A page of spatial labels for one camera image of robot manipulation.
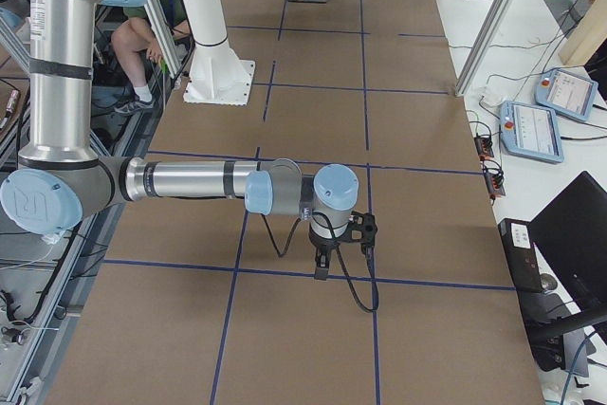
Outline far blue teach pendant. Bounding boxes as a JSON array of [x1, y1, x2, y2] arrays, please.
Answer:
[[535, 68, 598, 122]]

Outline aluminium frame post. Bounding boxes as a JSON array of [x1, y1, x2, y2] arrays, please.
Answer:
[[454, 0, 513, 97]]

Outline near blue teach pendant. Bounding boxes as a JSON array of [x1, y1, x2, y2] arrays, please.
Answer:
[[500, 101, 564, 163]]

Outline blue teach pendant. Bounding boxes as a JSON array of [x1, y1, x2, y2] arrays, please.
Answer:
[[535, 68, 598, 122], [500, 101, 564, 163]]

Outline black box device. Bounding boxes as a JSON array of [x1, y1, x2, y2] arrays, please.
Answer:
[[498, 218, 557, 293]]

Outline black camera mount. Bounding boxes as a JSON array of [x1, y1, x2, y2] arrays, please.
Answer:
[[348, 212, 377, 249]]

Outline orange black usb hub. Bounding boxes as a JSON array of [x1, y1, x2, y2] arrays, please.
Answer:
[[473, 135, 494, 161]]

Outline black monitor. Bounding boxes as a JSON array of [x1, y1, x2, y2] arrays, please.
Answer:
[[529, 171, 606, 309]]

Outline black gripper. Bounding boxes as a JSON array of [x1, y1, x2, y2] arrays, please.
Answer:
[[309, 233, 351, 280]]

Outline person in green shirt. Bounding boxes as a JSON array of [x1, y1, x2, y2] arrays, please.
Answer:
[[111, 0, 191, 115]]

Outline white pedestal column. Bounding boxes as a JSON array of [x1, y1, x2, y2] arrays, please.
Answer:
[[183, 0, 255, 106]]

